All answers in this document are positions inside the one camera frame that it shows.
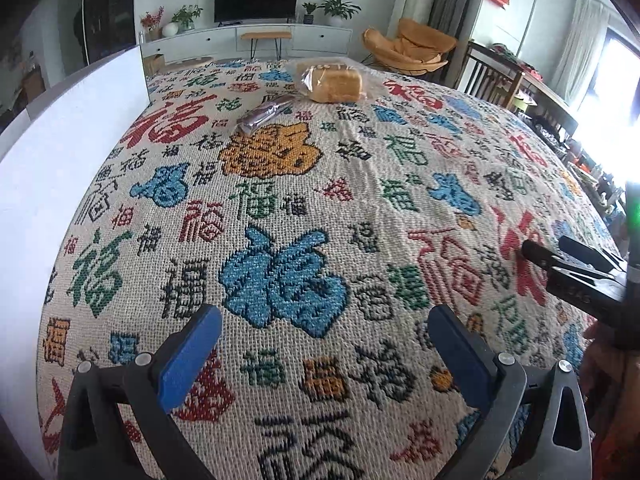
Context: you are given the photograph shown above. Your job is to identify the white storage box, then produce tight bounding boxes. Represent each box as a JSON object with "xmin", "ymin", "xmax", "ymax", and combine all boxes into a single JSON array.
[{"xmin": 0, "ymin": 42, "xmax": 151, "ymax": 466}]

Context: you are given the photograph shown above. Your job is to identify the red flower bouquet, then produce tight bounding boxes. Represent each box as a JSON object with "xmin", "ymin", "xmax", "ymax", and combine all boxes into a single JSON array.
[{"xmin": 140, "ymin": 7, "xmax": 166, "ymax": 41}]

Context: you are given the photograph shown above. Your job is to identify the orange lounge chair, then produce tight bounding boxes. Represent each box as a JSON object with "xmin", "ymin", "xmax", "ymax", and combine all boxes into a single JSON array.
[{"xmin": 362, "ymin": 17, "xmax": 458, "ymax": 73}]

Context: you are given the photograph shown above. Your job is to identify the large leafy potted plant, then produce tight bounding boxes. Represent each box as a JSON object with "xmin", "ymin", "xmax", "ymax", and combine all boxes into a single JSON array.
[{"xmin": 317, "ymin": 0, "xmax": 362, "ymax": 28}]

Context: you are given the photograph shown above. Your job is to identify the green potted plant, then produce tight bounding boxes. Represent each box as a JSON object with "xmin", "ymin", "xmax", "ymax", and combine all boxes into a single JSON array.
[{"xmin": 170, "ymin": 5, "xmax": 204, "ymax": 33}]

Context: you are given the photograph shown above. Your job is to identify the dark wooden chair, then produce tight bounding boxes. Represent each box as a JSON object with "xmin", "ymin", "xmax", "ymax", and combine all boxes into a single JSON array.
[{"xmin": 457, "ymin": 40, "xmax": 526, "ymax": 108}]

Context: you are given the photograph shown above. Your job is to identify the printed blanket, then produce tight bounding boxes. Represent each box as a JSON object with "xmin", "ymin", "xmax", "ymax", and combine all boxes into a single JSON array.
[{"xmin": 37, "ymin": 57, "xmax": 628, "ymax": 480}]

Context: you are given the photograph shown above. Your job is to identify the wooden table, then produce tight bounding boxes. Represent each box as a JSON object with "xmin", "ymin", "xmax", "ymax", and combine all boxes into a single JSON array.
[{"xmin": 517, "ymin": 72, "xmax": 583, "ymax": 136}]

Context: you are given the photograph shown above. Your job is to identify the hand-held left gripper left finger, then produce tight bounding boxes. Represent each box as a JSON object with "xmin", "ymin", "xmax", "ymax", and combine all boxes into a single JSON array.
[{"xmin": 56, "ymin": 304, "xmax": 224, "ymax": 480}]

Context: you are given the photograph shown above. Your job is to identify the white curtain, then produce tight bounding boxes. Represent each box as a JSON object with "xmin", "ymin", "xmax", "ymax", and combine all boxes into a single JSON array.
[{"xmin": 550, "ymin": 0, "xmax": 608, "ymax": 106}]

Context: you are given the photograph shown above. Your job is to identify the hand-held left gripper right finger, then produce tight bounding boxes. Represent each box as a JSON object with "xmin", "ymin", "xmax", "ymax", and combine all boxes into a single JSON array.
[{"xmin": 428, "ymin": 304, "xmax": 593, "ymax": 480}]

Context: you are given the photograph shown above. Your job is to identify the wooden stool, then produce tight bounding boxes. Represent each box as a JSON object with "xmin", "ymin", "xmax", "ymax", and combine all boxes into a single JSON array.
[{"xmin": 240, "ymin": 31, "xmax": 293, "ymax": 62}]

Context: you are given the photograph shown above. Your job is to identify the person's right hand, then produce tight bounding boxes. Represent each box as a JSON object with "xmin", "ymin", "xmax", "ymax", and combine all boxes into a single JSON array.
[{"xmin": 580, "ymin": 319, "xmax": 626, "ymax": 411}]

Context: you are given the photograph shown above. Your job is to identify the window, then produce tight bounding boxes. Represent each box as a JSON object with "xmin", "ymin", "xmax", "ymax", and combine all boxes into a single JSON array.
[{"xmin": 575, "ymin": 30, "xmax": 640, "ymax": 161}]

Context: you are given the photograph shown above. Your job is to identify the bagged bread loaf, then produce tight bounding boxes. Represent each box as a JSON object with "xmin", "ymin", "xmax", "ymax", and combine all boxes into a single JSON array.
[{"xmin": 295, "ymin": 58, "xmax": 373, "ymax": 104}]

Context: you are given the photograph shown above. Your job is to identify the person's right forearm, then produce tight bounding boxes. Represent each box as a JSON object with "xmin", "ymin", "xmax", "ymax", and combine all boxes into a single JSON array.
[{"xmin": 592, "ymin": 400, "xmax": 640, "ymax": 480}]

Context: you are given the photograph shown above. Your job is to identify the purple snack packet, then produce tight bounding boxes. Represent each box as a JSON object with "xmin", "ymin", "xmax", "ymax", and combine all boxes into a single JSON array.
[{"xmin": 236, "ymin": 94, "xmax": 297, "ymax": 137}]

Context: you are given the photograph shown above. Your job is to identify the white television cabinet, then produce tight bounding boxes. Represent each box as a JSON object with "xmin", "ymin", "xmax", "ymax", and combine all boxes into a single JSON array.
[{"xmin": 142, "ymin": 24, "xmax": 353, "ymax": 63}]

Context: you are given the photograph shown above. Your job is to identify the black television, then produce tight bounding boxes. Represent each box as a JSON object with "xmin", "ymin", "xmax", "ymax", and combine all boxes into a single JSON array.
[{"xmin": 214, "ymin": 0, "xmax": 301, "ymax": 25}]

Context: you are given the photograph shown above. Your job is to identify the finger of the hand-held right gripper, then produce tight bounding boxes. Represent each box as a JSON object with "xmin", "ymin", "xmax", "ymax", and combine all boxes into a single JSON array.
[
  {"xmin": 559, "ymin": 236, "xmax": 626, "ymax": 273},
  {"xmin": 522, "ymin": 240, "xmax": 626, "ymax": 318}
]

